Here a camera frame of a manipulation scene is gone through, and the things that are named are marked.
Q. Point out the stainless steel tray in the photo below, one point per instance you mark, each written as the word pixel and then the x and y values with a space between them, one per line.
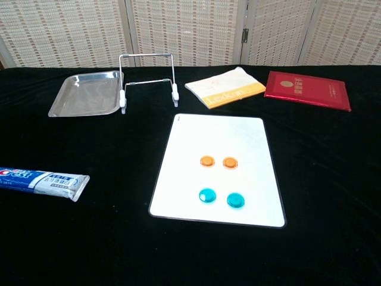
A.
pixel 86 93

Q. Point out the orange button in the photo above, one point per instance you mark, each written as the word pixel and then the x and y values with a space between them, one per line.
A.
pixel 207 161
pixel 230 163

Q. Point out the black velvet tablecloth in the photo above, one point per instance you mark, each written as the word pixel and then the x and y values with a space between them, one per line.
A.
pixel 89 238

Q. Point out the bamboo folding screen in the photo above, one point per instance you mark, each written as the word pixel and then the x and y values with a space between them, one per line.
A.
pixel 184 29

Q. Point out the red certificate book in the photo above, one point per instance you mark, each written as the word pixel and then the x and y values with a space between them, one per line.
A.
pixel 306 89

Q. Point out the cyan button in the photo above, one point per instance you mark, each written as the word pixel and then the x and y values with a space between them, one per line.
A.
pixel 236 200
pixel 207 195

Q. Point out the white rectangular board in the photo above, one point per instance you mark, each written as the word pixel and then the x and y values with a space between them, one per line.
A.
pixel 220 137

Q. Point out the blue white toothpaste tube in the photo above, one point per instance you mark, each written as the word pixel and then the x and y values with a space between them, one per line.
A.
pixel 44 181

